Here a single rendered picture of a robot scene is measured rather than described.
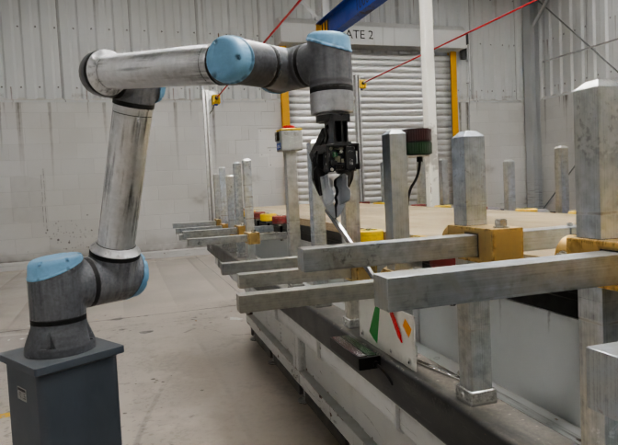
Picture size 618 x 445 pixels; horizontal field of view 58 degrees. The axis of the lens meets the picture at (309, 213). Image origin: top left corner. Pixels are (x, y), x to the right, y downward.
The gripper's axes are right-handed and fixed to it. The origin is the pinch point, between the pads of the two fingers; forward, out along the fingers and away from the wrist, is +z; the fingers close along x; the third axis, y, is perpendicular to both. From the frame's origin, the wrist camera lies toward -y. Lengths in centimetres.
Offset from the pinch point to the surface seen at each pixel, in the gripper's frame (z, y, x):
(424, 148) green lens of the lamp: -11.6, 17.0, 12.7
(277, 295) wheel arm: 12.8, 19.4, -18.0
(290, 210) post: 2, -60, 6
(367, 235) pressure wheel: 8.6, -28.7, 19.3
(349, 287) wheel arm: 12.7, 19.4, -4.8
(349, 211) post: 0.6, -9.3, 6.9
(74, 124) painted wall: -114, -782, -122
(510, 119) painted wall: -111, -804, 648
